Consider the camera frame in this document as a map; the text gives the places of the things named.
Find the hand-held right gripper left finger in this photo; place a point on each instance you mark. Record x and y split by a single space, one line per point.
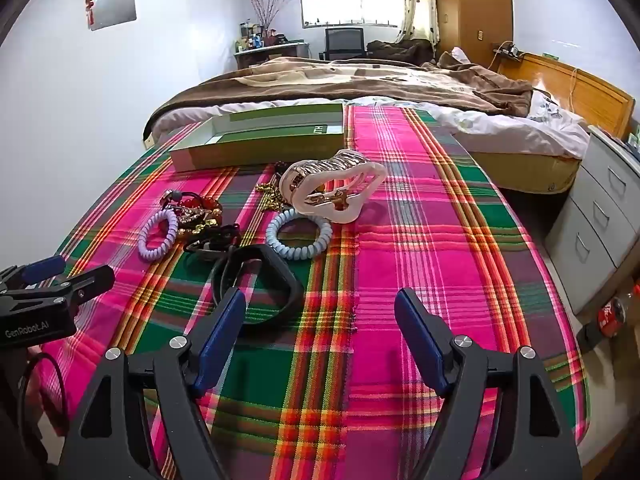
220 332

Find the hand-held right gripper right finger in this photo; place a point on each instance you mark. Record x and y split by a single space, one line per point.
420 340

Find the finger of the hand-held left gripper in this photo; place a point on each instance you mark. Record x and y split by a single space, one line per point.
90 282
45 267

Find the black wristband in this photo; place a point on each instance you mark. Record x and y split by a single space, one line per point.
292 285

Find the large clear hair claw clip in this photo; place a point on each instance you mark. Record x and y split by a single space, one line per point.
310 175

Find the gold rhinestone hair clip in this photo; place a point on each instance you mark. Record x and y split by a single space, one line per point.
200 222

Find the pink green plaid cloth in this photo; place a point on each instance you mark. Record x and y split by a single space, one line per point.
400 210

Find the cola bottle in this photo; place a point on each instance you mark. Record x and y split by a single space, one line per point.
612 315

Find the grey drawer cabinet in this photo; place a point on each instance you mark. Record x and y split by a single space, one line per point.
590 220

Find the white floral quilt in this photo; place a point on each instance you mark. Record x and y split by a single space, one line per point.
500 125

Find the red hanging ornament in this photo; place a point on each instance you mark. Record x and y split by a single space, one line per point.
91 5

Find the brown blanket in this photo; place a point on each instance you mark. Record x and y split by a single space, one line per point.
350 77

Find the white pillow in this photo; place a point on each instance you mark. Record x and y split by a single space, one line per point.
461 54

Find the dark brown cloth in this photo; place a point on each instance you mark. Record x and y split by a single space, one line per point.
400 50

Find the row of bottles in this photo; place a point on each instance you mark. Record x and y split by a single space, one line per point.
250 37

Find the green papers on cabinet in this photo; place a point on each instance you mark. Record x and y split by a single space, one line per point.
635 137

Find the wooden headboard cabinet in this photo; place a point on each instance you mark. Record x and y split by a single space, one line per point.
575 85

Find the power strip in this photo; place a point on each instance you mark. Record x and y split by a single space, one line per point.
507 51

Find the black office chair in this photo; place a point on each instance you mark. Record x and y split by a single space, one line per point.
344 40

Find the dried branches in vase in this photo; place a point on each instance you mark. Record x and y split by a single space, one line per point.
270 10

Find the wooden wardrobe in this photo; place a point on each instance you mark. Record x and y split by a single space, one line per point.
475 10

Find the window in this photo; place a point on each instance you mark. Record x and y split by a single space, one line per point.
350 7

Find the patterned curtain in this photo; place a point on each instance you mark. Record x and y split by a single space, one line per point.
415 0

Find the grey wall panel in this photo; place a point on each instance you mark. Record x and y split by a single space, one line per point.
112 5

